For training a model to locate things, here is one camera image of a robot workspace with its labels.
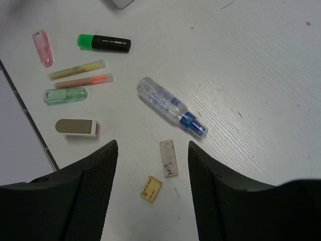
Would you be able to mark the orange highlighter pen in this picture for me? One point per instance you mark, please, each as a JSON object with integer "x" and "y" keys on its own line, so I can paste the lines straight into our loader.
{"x": 106, "y": 78}

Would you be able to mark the green correction tape dispenser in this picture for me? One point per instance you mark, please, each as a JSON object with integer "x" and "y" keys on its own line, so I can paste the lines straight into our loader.
{"x": 64, "y": 95}

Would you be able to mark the green black highlighter marker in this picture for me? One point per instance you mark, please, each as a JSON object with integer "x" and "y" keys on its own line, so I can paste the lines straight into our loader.
{"x": 104, "y": 43}

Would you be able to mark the brown white stamp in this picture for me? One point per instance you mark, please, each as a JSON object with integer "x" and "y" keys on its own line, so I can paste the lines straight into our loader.
{"x": 77, "y": 127}

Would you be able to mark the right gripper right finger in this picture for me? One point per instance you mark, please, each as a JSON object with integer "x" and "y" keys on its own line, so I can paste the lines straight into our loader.
{"x": 231, "y": 206}

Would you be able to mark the yellow highlighter pen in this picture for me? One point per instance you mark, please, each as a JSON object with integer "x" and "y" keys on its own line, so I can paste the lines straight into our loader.
{"x": 99, "y": 64}

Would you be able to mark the clear blue spray bottle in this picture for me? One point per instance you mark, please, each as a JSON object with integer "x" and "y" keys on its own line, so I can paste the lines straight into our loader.
{"x": 169, "y": 106}

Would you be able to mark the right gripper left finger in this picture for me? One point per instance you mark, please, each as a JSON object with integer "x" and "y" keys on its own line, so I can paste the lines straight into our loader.
{"x": 69, "y": 204}

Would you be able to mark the white dirty eraser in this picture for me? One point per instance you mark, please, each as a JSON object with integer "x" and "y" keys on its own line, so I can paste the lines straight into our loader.
{"x": 168, "y": 156}

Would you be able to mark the small yellow eraser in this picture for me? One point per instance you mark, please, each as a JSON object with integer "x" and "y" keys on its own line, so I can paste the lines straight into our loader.
{"x": 150, "y": 189}

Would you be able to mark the pink correction tape dispenser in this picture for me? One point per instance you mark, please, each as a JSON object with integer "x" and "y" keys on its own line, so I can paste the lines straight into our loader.
{"x": 43, "y": 48}

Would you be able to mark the right white compartment organizer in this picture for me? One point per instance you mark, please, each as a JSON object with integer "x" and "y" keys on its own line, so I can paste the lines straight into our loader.
{"x": 116, "y": 4}

